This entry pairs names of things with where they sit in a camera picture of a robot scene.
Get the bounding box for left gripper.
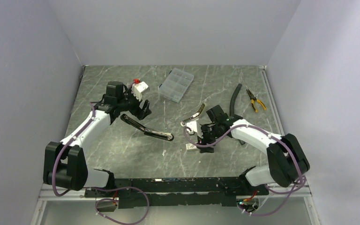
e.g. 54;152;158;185
117;85;151;120

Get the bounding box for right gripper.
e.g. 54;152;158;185
196;123;222;153

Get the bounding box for white staple box sleeve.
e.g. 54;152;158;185
185;143;198;151

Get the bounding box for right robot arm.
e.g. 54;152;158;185
191;105;310;195

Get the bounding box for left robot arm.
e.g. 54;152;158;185
43;79;151;197

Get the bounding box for clear plastic organizer box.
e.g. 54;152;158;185
158;68;195;103

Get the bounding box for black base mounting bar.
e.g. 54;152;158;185
85;177;269;209

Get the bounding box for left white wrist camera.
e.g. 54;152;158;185
131;79;149;101

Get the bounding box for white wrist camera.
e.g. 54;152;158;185
186;121;202;136
131;79;149;101

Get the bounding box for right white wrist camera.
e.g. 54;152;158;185
186;121;202;136

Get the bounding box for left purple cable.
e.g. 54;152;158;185
52;101;150;225

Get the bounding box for purple cable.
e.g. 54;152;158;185
52;101;150;225
183;124;307;218

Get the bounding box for yellow handled pliers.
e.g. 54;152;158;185
247;89;267;113

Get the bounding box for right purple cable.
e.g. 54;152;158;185
183;124;307;218

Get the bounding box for black rubber hose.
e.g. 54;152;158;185
229;83;246;146

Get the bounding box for aluminium extrusion rail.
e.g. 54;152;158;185
38;178;89;202

